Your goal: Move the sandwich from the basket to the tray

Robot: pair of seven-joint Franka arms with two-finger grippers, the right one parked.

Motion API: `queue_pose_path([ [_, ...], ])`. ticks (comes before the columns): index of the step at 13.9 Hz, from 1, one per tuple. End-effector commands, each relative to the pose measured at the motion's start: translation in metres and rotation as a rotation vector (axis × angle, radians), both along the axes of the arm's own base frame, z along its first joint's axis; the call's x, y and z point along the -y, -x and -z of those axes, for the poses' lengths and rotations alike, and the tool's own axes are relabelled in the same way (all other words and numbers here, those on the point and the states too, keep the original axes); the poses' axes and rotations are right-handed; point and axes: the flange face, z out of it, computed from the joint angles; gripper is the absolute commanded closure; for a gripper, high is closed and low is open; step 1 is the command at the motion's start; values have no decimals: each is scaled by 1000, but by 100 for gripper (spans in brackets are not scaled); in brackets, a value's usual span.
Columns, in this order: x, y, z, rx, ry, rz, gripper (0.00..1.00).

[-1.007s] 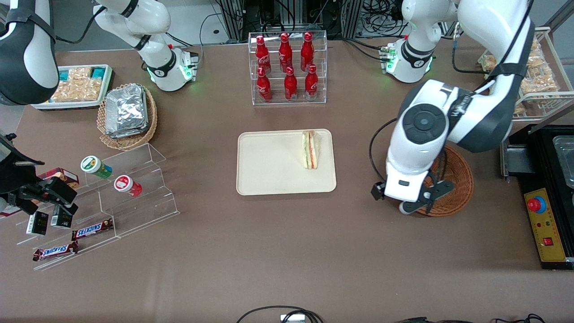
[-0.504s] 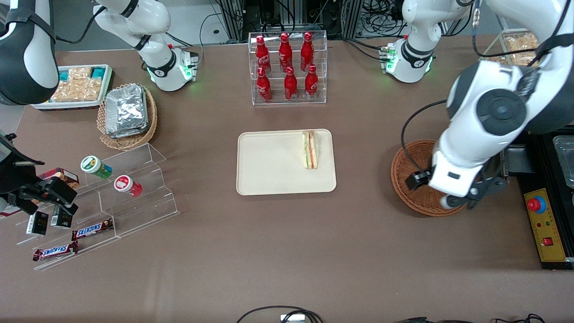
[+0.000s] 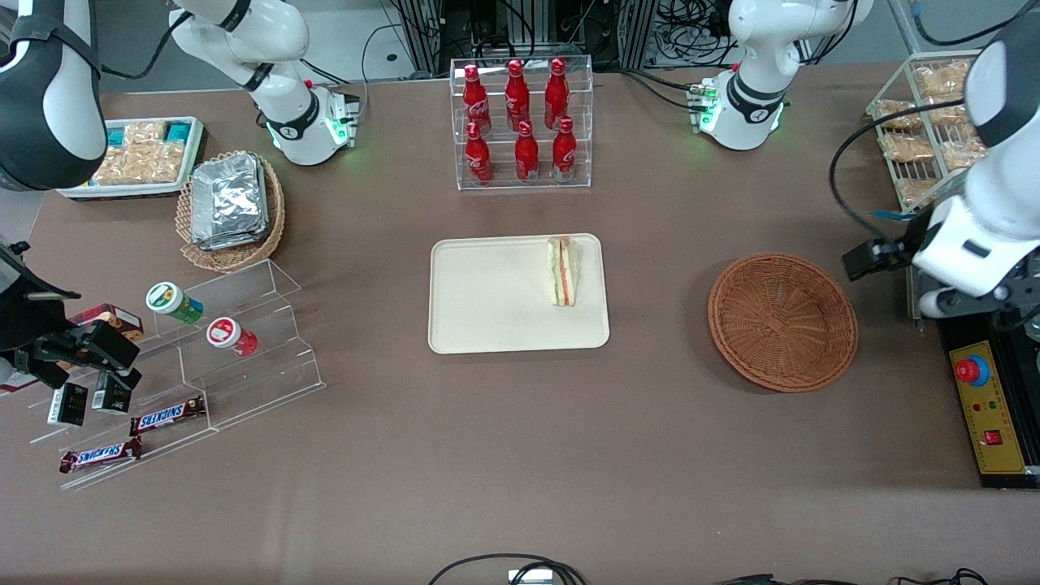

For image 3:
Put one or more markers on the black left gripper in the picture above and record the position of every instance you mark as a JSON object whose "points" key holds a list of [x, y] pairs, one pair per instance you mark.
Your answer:
{"points": [[900, 246]]}

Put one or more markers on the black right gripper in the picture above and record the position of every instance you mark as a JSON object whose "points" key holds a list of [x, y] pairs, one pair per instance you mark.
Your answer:
{"points": [[26, 318]]}

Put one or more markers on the triangle sandwich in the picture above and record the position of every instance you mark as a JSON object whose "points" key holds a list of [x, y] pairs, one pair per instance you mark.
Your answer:
{"points": [[563, 272]]}

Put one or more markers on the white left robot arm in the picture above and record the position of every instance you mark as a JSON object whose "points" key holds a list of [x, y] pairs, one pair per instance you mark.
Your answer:
{"points": [[991, 211]]}

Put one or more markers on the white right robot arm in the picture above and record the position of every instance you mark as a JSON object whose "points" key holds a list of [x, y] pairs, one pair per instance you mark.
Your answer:
{"points": [[284, 36]]}

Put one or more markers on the white plastic snack tray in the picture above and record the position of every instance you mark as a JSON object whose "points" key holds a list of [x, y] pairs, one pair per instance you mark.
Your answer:
{"points": [[81, 192]]}

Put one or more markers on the light wicker basket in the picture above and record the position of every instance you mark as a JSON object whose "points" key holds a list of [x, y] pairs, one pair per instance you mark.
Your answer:
{"points": [[236, 258]]}

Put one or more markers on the round dark brown wicker basket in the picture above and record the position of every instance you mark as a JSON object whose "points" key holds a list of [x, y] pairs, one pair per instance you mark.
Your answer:
{"points": [[784, 325]]}

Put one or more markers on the beige rectangular tray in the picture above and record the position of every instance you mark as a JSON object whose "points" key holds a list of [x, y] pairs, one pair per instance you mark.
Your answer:
{"points": [[496, 292]]}

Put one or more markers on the small black product box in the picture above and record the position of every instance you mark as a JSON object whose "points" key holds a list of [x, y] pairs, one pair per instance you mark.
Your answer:
{"points": [[111, 396], [67, 404]]}

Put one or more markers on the red emergency stop button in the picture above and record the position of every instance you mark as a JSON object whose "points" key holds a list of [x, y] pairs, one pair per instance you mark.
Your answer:
{"points": [[968, 370]]}

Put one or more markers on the brown red snack box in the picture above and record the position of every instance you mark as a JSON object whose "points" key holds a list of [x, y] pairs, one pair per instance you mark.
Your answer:
{"points": [[114, 317]]}

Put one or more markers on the Snickers chocolate bar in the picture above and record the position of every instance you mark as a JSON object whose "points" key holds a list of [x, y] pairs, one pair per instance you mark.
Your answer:
{"points": [[166, 417], [99, 456]]}

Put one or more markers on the green white lidded can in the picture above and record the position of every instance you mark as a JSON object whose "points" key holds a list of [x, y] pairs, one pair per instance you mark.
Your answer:
{"points": [[173, 302]]}

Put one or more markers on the blue tape strip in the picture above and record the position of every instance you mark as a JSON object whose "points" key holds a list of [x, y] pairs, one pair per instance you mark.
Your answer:
{"points": [[890, 214]]}

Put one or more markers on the bagged fried snack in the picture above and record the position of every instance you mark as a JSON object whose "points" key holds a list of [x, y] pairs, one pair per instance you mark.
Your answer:
{"points": [[942, 79], [967, 152], [906, 146], [946, 114], [918, 191], [894, 110]]}

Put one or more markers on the red white lidded can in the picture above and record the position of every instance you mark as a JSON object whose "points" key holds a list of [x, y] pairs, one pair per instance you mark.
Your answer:
{"points": [[231, 335]]}

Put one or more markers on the clear acrylic stepped stand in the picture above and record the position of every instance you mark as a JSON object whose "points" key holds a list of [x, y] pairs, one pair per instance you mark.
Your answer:
{"points": [[260, 374]]}

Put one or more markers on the black machine with yellow panel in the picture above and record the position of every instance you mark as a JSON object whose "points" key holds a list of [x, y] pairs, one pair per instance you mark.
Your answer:
{"points": [[1011, 481]]}

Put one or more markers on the silver foil pack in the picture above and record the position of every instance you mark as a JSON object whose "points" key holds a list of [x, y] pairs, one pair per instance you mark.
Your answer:
{"points": [[227, 191], [236, 242]]}

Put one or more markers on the clear bag of crackers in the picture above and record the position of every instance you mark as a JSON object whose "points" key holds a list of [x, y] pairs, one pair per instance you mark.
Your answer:
{"points": [[122, 166], [168, 161], [145, 132]]}

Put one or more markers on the teal snack pack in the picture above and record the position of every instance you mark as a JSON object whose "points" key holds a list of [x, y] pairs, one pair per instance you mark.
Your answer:
{"points": [[179, 130], [116, 136]]}

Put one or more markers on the brown table mat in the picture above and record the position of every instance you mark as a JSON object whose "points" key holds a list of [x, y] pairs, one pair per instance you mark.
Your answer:
{"points": [[520, 455]]}

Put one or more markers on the red cola bottle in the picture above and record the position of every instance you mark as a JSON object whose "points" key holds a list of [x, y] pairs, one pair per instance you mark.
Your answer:
{"points": [[476, 101], [526, 154], [516, 96], [478, 156], [564, 150], [556, 93]]}

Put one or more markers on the clear acrylic bottle rack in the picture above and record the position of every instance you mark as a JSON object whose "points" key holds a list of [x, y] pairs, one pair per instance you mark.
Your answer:
{"points": [[497, 175]]}

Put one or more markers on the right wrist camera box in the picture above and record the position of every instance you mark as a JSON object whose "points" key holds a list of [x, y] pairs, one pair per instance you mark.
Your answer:
{"points": [[110, 345]]}

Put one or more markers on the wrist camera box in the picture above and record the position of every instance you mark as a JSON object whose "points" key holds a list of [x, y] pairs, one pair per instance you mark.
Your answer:
{"points": [[110, 345], [876, 258]]}

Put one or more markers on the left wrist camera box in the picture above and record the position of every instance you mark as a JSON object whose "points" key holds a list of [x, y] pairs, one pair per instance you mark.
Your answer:
{"points": [[876, 258]]}

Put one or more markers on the small red rocker switch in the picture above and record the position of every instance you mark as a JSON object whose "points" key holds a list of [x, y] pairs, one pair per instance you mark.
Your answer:
{"points": [[993, 439]]}

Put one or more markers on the aluminium frame post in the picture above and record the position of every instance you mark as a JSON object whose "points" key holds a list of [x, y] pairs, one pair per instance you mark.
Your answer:
{"points": [[636, 32], [428, 32]]}

